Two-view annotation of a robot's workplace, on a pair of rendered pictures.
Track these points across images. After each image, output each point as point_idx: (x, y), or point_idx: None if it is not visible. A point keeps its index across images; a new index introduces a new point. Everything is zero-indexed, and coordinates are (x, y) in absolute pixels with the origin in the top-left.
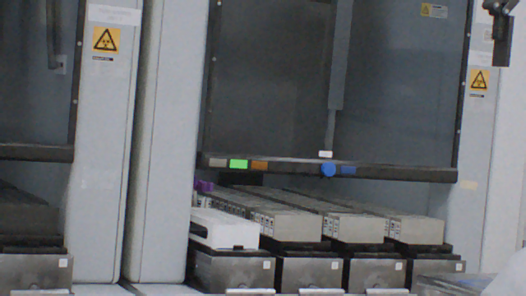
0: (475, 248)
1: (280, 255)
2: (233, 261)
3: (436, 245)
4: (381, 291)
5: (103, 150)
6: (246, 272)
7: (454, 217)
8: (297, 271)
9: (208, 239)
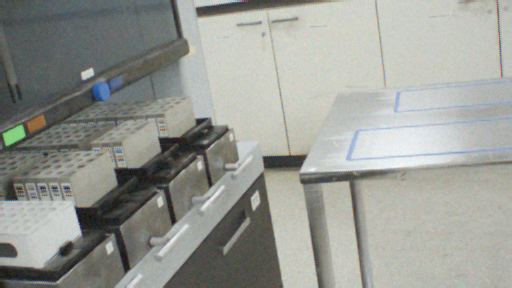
0: (210, 111)
1: (104, 224)
2: (79, 269)
3: (202, 125)
4: (211, 203)
5: None
6: (95, 273)
7: (190, 89)
8: (136, 233)
9: (22, 258)
